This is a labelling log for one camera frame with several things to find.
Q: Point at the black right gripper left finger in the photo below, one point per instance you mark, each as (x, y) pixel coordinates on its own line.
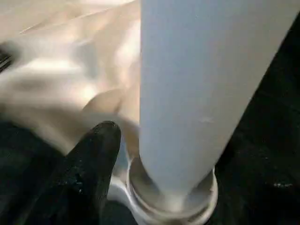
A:
(82, 175)

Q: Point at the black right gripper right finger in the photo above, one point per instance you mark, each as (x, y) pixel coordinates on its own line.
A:
(257, 192)

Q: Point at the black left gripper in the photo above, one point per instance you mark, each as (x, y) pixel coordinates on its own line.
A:
(5, 56)

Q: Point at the white plastic table top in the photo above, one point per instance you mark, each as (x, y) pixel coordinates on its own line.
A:
(58, 70)

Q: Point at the white plastic table leg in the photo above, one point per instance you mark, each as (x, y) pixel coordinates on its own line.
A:
(187, 82)

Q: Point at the black mat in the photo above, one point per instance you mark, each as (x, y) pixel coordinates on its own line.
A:
(269, 105)

